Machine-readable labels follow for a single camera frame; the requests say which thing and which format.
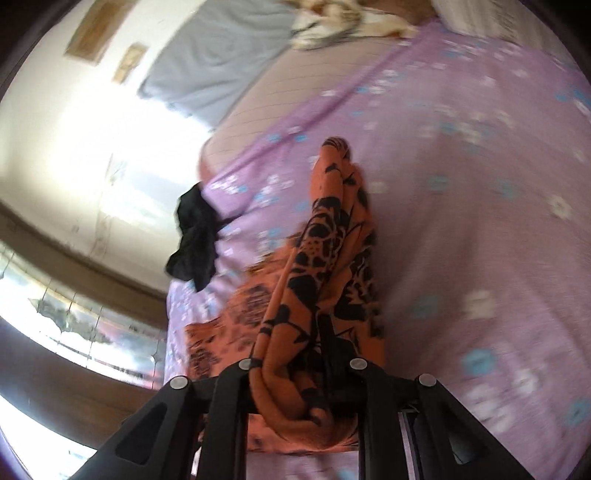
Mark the cream brown floral cloth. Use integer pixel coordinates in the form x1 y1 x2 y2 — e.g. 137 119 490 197
285 0 420 51

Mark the small framed wall plaque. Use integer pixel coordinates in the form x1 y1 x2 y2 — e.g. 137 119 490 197
64 0 124 64

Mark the beige mattress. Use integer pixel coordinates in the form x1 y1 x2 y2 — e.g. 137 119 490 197
198 28 416 185

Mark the black crumpled garment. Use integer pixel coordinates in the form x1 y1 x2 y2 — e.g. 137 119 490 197
165 182 234 292

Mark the striped floral long pillow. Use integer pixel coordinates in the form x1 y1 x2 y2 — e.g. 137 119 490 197
431 0 571 52

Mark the purple floral bed sheet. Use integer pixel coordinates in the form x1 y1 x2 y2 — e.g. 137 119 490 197
164 21 591 480

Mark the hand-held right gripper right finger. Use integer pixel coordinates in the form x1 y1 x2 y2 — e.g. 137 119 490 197
323 355 536 480

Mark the orange black floral garment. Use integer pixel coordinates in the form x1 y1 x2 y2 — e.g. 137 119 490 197
185 136 386 455

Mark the beige light switch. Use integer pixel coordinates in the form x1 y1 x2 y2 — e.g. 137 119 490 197
112 44 147 85

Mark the wooden stained glass door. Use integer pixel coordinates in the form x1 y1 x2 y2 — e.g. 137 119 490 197
0 198 171 480

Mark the grey blue pillow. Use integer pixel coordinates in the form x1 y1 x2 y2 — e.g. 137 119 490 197
137 0 301 127

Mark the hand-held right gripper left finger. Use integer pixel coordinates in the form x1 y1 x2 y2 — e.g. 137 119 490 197
83 357 260 480

